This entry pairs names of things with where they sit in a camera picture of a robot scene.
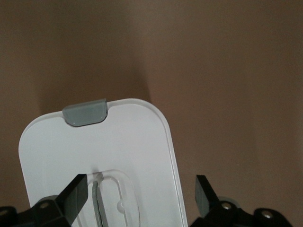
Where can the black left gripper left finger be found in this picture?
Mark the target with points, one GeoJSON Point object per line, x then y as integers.
{"type": "Point", "coordinates": [71, 198]}

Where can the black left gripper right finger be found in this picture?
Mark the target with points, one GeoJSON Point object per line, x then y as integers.
{"type": "Point", "coordinates": [206, 196]}

